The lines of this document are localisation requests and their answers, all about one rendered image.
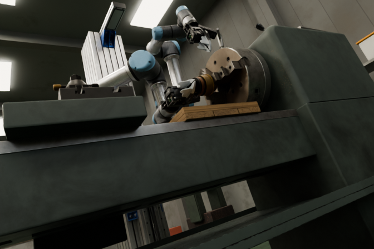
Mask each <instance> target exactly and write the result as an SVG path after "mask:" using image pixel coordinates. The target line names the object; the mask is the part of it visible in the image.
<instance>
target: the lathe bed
mask: <svg viewBox="0 0 374 249"><path fill-rule="evenodd" d="M315 155H316V152H315V150H314V148H313V146H312V144H311V141H310V139H309V137H308V135H307V133H306V131H305V129H304V127H303V125H302V123H301V120H300V119H299V116H298V113H297V111H296V109H289V110H283V111H273V112H263V113H254V114H244V115H237V116H228V117H218V118H208V119H198V120H192V121H182V122H172V123H162V124H152V125H147V126H137V127H126V128H117V129H111V130H101V131H91V132H81V133H71V134H65V135H55V136H46V137H36V138H26V139H20V140H10V141H0V248H3V247H7V246H11V245H15V244H17V243H21V242H25V241H29V240H32V239H35V238H39V237H43V236H47V235H51V234H53V233H57V232H61V231H65V230H69V229H72V228H75V227H79V226H83V225H86V224H89V223H93V222H97V221H101V220H105V219H107V218H111V217H115V216H119V215H123V214H126V213H129V212H133V211H137V210H141V209H143V208H148V207H151V206H155V205H159V204H162V203H165V202H169V201H173V200H177V199H180V198H183V197H188V196H191V195H195V194H198V193H202V192H205V191H209V190H213V189H216V188H219V187H223V186H227V185H231V184H234V183H238V182H241V181H245V180H249V179H252V178H256V177H259V176H263V175H266V174H268V173H271V172H273V171H276V170H279V169H281V168H283V167H287V166H289V165H292V164H294V163H297V162H299V161H302V160H305V159H307V158H310V157H312V156H315Z"/></svg>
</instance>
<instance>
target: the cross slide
mask: <svg viewBox="0 0 374 249"><path fill-rule="evenodd" d="M113 91H114V87H82V89H81V93H80V94H77V88H59V92H58V100H61V99H84V98H106V97H128V96H135V94H134V90H133V87H132V86H120V87H118V88H117V90H116V92H113Z"/></svg>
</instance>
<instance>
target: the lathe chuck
mask: <svg viewBox="0 0 374 249"><path fill-rule="evenodd" d="M241 58H245V59H247V61H248V63H249V65H250V66H249V67H248V66H247V65H246V66H244V67H243V69H242V70H241V71H240V72H239V73H238V74H237V75H236V76H235V77H234V78H233V79H232V81H231V82H230V83H229V84H223V85H222V86H219V85H217V88H216V90H215V91H214V92H228V93H227V103H242V102H255V101H257V103H258V106H260V104H261V102H262V100H263V97H264V91H265V76H264V71H263V67H262V65H261V63H260V61H259V59H258V58H257V56H256V55H255V54H254V53H253V52H251V51H250V50H247V49H244V48H228V47H224V48H221V49H218V50H217V51H215V52H214V53H213V54H212V56H211V57H210V58H209V60H208V62H207V64H206V68H207V69H209V70H210V71H212V72H218V71H219V70H220V69H221V68H225V67H226V66H227V65H228V63H229V62H230V61H239V60H240V59H241ZM256 87H259V93H258V94H257V95H255V94H254V89H255V88H256ZM204 97H205V101H206V103H207V105H210V100H206V96H204Z"/></svg>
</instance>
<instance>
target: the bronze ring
mask: <svg viewBox="0 0 374 249"><path fill-rule="evenodd" d="M192 79H195V81H196V86H195V91H194V95H195V96H211V95H212V94H213V92H214V91H215V90H216V88H217V84H214V80H213V78H212V77H211V75H209V74H204V75H203V76H198V77H194V78H192Z"/></svg>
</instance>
